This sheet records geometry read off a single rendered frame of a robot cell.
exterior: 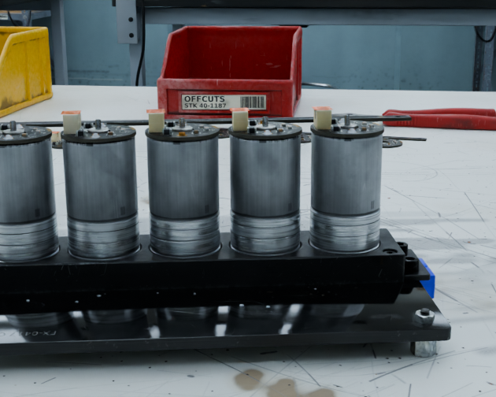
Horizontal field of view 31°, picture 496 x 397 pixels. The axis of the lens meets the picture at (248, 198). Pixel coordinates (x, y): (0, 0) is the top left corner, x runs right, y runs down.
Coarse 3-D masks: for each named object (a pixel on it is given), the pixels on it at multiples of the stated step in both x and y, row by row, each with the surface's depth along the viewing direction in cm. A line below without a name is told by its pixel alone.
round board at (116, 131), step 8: (88, 128) 30; (112, 128) 30; (120, 128) 30; (128, 128) 30; (64, 136) 29; (72, 136) 29; (80, 136) 29; (88, 136) 29; (104, 136) 29; (112, 136) 29; (120, 136) 29; (128, 136) 29
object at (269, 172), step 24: (240, 144) 29; (264, 144) 29; (288, 144) 29; (240, 168) 29; (264, 168) 29; (288, 168) 29; (240, 192) 30; (264, 192) 29; (288, 192) 29; (240, 216) 30; (264, 216) 29; (288, 216) 30; (240, 240) 30; (264, 240) 30; (288, 240) 30
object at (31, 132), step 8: (0, 128) 30; (8, 128) 30; (24, 128) 30; (32, 128) 30; (40, 128) 30; (48, 128) 30; (0, 136) 29; (16, 136) 29; (24, 136) 29; (32, 136) 29; (40, 136) 29; (48, 136) 29
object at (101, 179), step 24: (72, 144) 29; (96, 144) 28; (120, 144) 29; (72, 168) 29; (96, 168) 29; (120, 168) 29; (72, 192) 29; (96, 192) 29; (120, 192) 29; (72, 216) 29; (96, 216) 29; (120, 216) 29; (72, 240) 30; (96, 240) 29; (120, 240) 29
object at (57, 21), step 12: (0, 0) 271; (12, 0) 279; (24, 0) 289; (36, 0) 299; (48, 0) 333; (60, 0) 333; (60, 12) 334; (60, 24) 335; (60, 36) 336; (60, 48) 337; (60, 60) 339; (60, 72) 340; (60, 84) 341
